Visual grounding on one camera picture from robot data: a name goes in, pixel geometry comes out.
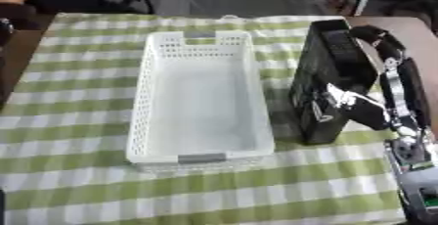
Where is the white perforated plastic basket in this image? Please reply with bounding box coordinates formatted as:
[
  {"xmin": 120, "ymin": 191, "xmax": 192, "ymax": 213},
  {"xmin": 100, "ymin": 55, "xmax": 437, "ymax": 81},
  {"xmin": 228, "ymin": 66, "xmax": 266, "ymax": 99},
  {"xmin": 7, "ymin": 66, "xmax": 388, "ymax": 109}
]
[{"xmin": 124, "ymin": 30, "xmax": 278, "ymax": 172}]

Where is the black rectangular box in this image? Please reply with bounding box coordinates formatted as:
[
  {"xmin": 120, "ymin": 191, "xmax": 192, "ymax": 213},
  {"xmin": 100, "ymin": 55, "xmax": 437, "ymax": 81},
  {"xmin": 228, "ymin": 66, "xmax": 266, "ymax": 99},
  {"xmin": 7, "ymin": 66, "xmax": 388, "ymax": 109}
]
[{"xmin": 285, "ymin": 19, "xmax": 382, "ymax": 146}]

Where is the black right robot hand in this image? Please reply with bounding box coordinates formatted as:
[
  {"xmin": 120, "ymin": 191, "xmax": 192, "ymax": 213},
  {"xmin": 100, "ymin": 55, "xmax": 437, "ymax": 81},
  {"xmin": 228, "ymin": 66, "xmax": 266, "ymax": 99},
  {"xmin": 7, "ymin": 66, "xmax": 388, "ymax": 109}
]
[{"xmin": 323, "ymin": 24, "xmax": 435, "ymax": 131}]

